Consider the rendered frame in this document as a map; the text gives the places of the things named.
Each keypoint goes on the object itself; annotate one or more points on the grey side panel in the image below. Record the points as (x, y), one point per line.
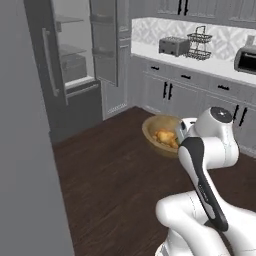
(23, 150)

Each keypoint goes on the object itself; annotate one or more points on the grey wall socket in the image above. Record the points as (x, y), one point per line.
(250, 40)

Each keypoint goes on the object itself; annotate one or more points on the grey base cupboards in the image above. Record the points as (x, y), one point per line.
(190, 93)

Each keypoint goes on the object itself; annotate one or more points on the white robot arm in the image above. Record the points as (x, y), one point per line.
(200, 213)

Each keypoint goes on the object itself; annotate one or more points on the grey toaster oven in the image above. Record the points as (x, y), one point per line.
(246, 60)

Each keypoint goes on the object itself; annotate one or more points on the grey box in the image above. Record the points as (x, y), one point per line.
(73, 66)

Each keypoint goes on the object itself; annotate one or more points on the wooden bowl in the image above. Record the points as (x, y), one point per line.
(156, 125)

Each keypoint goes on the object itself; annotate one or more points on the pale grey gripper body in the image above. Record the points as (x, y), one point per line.
(181, 133)

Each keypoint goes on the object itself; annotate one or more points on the dark grey freezer drawer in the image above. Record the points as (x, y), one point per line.
(81, 110)

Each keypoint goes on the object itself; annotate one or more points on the golden chicken drumstick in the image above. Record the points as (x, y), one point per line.
(165, 136)

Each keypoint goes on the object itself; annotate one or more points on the grey toaster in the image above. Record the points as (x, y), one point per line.
(173, 46)

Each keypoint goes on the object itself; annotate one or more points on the grey wall cupboards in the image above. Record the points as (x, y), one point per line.
(200, 10)

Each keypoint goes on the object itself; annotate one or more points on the grey fridge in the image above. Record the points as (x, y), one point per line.
(75, 36)

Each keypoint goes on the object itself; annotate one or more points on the grey fridge door with shelves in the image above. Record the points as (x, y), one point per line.
(105, 40)

